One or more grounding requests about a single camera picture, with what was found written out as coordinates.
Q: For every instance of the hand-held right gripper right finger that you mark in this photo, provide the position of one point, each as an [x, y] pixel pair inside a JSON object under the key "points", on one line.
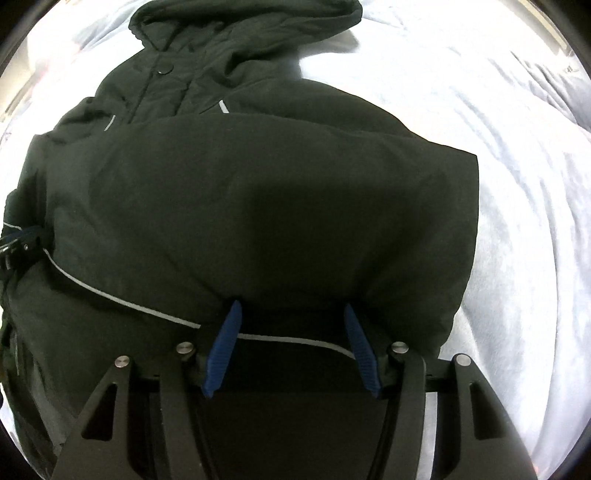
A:
{"points": [[362, 353]]}

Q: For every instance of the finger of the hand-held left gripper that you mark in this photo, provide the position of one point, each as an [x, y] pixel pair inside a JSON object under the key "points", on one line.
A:
{"points": [[23, 249]]}

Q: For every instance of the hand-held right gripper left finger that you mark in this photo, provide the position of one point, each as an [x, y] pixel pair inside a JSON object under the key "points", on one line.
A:
{"points": [[221, 344]]}

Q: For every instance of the black hooded jacket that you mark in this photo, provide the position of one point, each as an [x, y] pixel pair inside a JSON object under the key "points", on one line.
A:
{"points": [[258, 194]]}

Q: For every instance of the floral fleece blanket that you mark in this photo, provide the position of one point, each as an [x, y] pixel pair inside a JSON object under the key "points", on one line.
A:
{"points": [[461, 115]]}

